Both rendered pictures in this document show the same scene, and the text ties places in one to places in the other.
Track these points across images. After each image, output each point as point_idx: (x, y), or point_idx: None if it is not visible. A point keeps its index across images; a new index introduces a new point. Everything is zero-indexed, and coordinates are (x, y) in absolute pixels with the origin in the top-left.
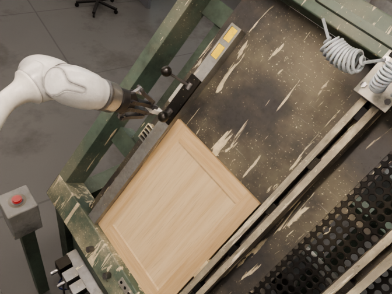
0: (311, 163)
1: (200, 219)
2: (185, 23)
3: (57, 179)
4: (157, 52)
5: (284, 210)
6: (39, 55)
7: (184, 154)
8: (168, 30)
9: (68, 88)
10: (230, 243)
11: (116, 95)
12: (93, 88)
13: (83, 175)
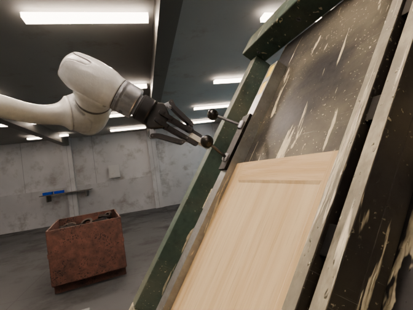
0: (405, 5)
1: (272, 251)
2: (242, 109)
3: (129, 308)
4: (219, 135)
5: (410, 90)
6: None
7: (244, 187)
8: (227, 115)
9: (71, 58)
10: (318, 224)
11: (131, 87)
12: (99, 65)
13: (158, 301)
